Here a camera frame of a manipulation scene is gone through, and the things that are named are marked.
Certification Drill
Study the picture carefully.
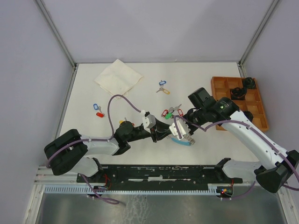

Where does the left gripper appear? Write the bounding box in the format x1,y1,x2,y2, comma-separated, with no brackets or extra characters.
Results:
126,117,172,142

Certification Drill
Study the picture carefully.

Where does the red tag key bunch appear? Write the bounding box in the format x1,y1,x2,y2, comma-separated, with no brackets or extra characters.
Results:
161,104,184,119

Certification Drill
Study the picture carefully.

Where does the blue handled key organiser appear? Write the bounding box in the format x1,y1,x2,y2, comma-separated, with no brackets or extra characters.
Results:
170,137,195,147

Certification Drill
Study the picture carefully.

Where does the green tag key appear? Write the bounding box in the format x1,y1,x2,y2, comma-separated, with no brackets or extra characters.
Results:
165,112,173,119

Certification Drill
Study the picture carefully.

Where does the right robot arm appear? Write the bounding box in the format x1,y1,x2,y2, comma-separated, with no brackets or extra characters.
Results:
184,88,299,193

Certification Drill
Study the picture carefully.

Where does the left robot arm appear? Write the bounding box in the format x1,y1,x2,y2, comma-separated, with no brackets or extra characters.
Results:
44,119,171,182

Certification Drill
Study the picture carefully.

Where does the blue tag upper key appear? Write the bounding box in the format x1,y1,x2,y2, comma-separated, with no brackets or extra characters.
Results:
159,80,167,86

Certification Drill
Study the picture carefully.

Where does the blue tag key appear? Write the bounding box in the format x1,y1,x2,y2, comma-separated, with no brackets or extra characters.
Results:
93,104,102,113
159,80,167,86

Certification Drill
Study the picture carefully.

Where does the black fabric bundle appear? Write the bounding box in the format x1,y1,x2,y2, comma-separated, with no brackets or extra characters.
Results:
243,111,254,122
230,87,247,100
242,77,256,89

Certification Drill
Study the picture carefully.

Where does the black fabric bundle bottom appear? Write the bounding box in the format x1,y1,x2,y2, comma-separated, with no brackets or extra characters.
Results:
243,111,254,122

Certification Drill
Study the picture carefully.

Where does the white folded cloth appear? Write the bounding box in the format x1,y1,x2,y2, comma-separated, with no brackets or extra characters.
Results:
94,59,143,96

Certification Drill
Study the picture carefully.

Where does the black mounting plate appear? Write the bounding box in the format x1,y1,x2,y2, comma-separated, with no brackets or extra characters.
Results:
87,165,243,191

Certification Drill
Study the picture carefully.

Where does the black fabric bundle top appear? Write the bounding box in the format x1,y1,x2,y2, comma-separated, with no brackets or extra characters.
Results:
242,77,256,89

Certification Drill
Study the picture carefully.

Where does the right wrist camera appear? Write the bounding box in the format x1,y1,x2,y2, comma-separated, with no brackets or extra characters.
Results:
169,115,190,140

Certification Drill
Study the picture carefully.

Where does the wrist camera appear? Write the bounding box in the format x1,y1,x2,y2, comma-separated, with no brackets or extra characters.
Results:
169,115,190,140
142,112,156,129

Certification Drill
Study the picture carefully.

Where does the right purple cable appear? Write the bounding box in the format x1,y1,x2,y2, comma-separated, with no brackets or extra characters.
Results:
172,116,299,201

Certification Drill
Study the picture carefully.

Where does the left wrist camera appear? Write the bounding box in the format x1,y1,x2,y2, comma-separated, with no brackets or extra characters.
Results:
142,112,156,129

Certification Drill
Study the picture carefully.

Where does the grey slotted cable duct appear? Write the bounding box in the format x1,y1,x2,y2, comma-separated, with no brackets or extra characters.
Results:
43,183,221,195

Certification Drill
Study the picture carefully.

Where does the right aluminium frame post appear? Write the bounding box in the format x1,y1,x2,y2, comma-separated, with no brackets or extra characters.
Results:
239,0,281,66

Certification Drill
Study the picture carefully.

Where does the aluminium frame post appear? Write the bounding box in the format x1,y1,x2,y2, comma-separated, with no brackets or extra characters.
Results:
239,0,281,66
35,0,78,68

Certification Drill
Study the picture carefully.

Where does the aluminium rail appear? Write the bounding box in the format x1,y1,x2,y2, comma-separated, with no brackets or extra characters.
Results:
34,165,78,185

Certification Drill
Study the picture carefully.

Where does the left aluminium frame post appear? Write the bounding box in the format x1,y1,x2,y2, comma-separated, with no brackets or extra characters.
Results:
35,0,78,68

